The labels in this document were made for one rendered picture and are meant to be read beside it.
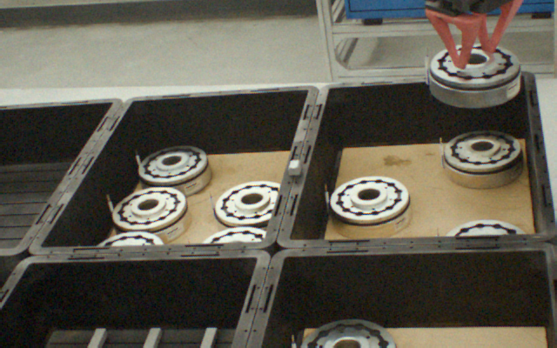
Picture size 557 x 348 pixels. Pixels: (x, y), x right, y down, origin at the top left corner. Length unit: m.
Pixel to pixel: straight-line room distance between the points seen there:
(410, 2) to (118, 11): 1.76
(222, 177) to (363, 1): 1.85
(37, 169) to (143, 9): 2.93
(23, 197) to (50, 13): 3.22
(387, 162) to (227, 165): 0.24
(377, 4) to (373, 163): 1.84
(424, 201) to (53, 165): 0.61
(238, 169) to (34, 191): 0.32
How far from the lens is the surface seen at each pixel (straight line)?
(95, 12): 4.54
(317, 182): 1.22
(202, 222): 1.29
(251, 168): 1.39
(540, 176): 1.11
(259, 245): 1.04
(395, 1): 3.14
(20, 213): 1.43
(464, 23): 1.04
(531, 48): 3.63
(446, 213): 1.23
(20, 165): 1.56
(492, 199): 1.25
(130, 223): 1.27
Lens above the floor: 1.52
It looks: 30 degrees down
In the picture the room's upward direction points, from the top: 10 degrees counter-clockwise
